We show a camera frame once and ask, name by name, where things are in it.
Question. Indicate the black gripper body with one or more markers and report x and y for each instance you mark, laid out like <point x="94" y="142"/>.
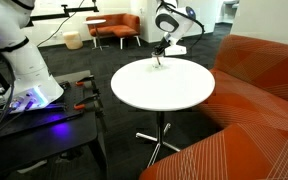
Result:
<point x="164" y="45"/>

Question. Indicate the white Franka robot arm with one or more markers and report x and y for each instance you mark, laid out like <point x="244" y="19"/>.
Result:
<point x="27" y="66"/>

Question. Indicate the clear drinking glass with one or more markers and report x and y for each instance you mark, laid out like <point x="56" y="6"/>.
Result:
<point x="157" y="65"/>

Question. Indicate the orange sofa with white legs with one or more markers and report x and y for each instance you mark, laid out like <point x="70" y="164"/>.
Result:
<point x="114" y="29"/>

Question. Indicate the small white round side table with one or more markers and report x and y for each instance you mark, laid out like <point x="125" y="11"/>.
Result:
<point x="95" y="22"/>

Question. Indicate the beige cylindrical pouf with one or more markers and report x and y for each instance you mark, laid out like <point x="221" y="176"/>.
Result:
<point x="72" y="40"/>

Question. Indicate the black mounting plate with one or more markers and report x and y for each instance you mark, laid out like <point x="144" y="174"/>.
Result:
<point x="69" y="98"/>

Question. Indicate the large orange patterned sofa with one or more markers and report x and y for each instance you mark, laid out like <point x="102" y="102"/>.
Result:
<point x="250" y="100"/>

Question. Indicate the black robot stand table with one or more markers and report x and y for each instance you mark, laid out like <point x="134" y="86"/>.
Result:
<point x="50" y="140"/>

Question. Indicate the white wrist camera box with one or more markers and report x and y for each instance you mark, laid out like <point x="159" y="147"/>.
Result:
<point x="176" y="51"/>

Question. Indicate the chrome table pedestal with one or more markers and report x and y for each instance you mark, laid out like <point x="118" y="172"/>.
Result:
<point x="159" y="126"/>

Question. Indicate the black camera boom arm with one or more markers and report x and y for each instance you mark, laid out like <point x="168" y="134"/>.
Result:
<point x="50" y="16"/>

